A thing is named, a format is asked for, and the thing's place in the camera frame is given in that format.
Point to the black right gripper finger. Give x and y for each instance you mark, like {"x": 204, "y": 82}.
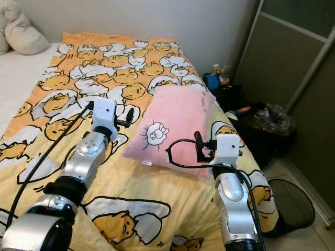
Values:
{"x": 198, "y": 146}

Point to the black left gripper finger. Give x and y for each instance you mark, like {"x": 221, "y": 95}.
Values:
{"x": 130, "y": 116}

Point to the pink pillow with egg print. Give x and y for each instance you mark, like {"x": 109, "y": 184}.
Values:
{"x": 172, "y": 112}

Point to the yellow egg cartoon blanket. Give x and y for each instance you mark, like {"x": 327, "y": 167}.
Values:
{"x": 162, "y": 209}

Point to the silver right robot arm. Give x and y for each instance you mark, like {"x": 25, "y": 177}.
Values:
{"x": 233, "y": 198}

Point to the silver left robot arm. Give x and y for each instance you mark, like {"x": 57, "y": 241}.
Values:
{"x": 89, "y": 157}

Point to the black nightstand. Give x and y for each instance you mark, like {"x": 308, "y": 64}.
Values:
{"x": 227, "y": 98}

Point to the red white packet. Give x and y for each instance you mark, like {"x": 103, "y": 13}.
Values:
{"x": 244, "y": 110}

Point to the black bin with plastic bag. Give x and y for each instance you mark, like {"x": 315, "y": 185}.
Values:
{"x": 267, "y": 141}

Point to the small blue container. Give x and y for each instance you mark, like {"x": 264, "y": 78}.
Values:
{"x": 212, "y": 82}

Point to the black mesh basket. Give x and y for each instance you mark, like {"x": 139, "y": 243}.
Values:
{"x": 293, "y": 206}

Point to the white bed sheet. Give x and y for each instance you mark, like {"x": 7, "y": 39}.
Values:
{"x": 15, "y": 78}

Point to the grey sliding wardrobe door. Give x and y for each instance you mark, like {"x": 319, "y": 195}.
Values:
{"x": 282, "y": 57}

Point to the beige plush pillow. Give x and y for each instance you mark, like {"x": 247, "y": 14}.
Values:
{"x": 29, "y": 34}

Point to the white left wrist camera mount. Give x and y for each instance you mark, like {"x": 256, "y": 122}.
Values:
{"x": 104, "y": 112}

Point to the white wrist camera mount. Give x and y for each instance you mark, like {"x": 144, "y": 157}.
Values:
{"x": 227, "y": 149}
{"x": 104, "y": 112}

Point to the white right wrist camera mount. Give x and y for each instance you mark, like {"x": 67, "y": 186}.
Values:
{"x": 227, "y": 149}

